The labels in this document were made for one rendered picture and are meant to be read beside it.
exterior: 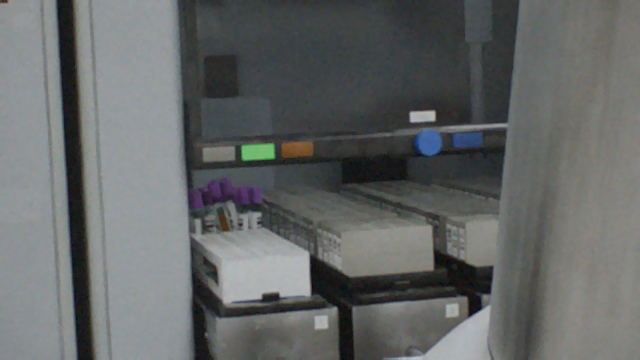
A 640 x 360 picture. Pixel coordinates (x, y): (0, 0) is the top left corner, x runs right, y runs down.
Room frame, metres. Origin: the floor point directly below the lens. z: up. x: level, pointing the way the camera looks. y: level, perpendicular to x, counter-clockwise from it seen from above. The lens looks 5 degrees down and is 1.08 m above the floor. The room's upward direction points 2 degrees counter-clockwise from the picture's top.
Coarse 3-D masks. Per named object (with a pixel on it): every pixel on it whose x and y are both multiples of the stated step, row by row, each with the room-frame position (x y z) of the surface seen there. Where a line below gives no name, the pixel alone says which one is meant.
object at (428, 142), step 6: (420, 132) 1.50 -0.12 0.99; (426, 132) 1.50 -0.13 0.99; (432, 132) 1.50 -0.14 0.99; (420, 138) 1.49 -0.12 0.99; (426, 138) 1.50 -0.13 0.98; (432, 138) 1.50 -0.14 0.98; (438, 138) 1.50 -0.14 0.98; (420, 144) 1.49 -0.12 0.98; (426, 144) 1.50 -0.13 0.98; (432, 144) 1.50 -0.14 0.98; (438, 144) 1.50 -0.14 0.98; (420, 150) 1.50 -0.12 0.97; (426, 150) 1.50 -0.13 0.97; (432, 150) 1.50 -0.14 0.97; (438, 150) 1.50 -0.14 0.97
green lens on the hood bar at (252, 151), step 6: (270, 144) 1.46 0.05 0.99; (246, 150) 1.45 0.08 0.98; (252, 150) 1.46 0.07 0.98; (258, 150) 1.46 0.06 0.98; (264, 150) 1.46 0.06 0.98; (270, 150) 1.46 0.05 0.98; (246, 156) 1.45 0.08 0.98; (252, 156) 1.46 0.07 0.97; (258, 156) 1.46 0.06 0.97; (264, 156) 1.46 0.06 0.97; (270, 156) 1.46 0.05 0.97
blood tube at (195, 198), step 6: (192, 198) 1.63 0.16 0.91; (198, 198) 1.63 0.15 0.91; (192, 204) 1.63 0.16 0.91; (198, 204) 1.63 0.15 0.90; (192, 210) 1.63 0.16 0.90; (198, 210) 1.63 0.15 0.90; (198, 216) 1.63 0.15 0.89; (198, 222) 1.63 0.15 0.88; (198, 228) 1.63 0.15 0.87; (198, 234) 1.63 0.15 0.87; (204, 234) 1.64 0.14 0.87; (198, 252) 1.63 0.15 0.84; (198, 258) 1.63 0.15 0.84; (204, 258) 1.63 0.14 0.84
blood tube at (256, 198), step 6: (252, 192) 1.67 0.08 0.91; (258, 192) 1.67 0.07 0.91; (252, 198) 1.67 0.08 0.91; (258, 198) 1.67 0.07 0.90; (252, 204) 1.68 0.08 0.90; (258, 204) 1.67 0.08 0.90; (252, 210) 1.67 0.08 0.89; (258, 210) 1.67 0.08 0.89; (252, 216) 1.67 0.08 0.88; (258, 216) 1.67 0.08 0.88; (252, 222) 1.67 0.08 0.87; (258, 222) 1.67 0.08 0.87; (252, 228) 1.67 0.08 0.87; (258, 228) 1.67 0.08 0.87
